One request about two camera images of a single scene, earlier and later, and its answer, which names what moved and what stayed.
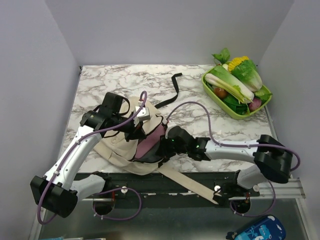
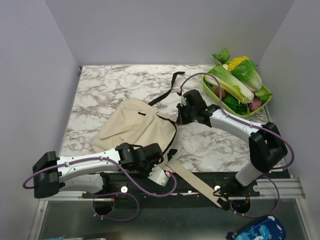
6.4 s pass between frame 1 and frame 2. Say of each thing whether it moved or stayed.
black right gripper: moved
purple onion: stayed
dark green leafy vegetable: stayed
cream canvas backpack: moved
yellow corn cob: stayed
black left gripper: moved
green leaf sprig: stayed
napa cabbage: stayed
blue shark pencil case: stayed
